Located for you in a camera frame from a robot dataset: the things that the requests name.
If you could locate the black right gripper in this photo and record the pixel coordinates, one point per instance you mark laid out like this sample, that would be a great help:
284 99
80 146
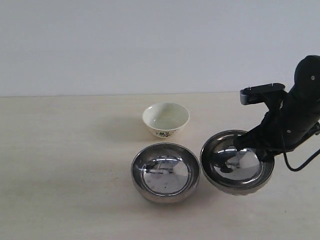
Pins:
286 125

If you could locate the ribbed steel bowl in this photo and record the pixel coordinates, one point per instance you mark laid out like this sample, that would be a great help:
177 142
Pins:
233 172

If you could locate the white floral ceramic bowl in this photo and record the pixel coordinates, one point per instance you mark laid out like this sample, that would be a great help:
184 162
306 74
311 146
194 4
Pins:
165 119

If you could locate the smooth steel bowl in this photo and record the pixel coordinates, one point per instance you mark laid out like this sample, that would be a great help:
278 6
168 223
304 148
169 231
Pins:
165 173

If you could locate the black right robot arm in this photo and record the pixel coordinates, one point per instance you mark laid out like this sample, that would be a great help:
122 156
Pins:
306 87

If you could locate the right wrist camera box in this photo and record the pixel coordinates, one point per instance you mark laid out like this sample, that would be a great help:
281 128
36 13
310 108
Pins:
255 94

